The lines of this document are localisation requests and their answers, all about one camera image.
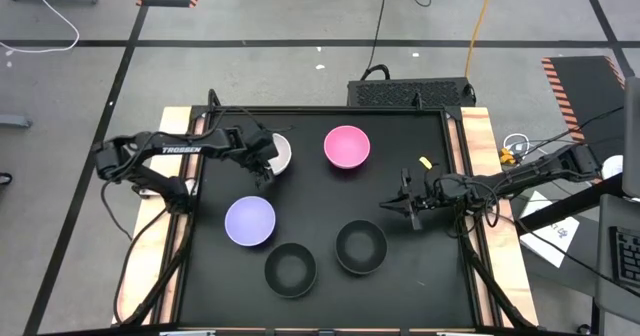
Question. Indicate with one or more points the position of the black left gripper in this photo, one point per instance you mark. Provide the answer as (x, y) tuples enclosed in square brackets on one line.
[(257, 146)]

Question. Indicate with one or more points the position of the white cup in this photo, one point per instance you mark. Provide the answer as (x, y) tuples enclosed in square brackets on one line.
[(614, 167)]

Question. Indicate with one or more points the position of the yellow plug connector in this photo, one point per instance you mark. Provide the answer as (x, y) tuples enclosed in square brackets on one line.
[(507, 157)]

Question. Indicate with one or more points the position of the plywood table board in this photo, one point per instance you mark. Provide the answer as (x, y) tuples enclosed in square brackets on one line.
[(175, 121), (475, 121)]

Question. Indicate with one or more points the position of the white paper sheet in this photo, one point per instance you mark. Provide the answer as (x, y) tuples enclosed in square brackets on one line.
[(550, 248)]

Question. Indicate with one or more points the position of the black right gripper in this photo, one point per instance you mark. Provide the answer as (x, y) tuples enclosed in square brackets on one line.
[(440, 193)]

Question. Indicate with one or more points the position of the purple bowl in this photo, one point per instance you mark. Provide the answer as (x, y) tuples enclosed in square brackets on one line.
[(250, 221)]

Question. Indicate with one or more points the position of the black table frame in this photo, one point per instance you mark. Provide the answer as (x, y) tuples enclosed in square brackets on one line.
[(325, 110)]

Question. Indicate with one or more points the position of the grey desk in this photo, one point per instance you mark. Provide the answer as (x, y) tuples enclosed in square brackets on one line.
[(620, 211)]

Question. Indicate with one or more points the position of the black keyboard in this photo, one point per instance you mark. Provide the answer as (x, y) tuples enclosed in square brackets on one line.
[(627, 256)]

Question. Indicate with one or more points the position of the black desk leg bar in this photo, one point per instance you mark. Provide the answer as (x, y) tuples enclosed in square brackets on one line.
[(565, 207)]

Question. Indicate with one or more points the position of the grey monitor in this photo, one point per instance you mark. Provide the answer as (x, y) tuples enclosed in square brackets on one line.
[(632, 136)]

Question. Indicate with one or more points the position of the pink bowl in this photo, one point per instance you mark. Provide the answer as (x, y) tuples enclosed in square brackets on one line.
[(346, 146)]

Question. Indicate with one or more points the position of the black bowl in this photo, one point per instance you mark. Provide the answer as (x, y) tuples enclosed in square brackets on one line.
[(361, 248), (290, 271)]

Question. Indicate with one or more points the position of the white bowl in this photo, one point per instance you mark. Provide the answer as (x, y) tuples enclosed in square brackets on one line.
[(284, 151)]

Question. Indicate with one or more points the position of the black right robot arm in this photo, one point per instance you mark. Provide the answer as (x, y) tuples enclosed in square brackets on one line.
[(540, 168)]

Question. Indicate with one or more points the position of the yellow tape tag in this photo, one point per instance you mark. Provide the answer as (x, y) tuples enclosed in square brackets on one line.
[(425, 162)]

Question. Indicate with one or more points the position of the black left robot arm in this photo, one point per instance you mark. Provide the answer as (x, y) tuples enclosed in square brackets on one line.
[(180, 149)]

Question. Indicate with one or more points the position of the black perforated computer case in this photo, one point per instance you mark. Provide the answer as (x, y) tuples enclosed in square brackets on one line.
[(410, 93)]

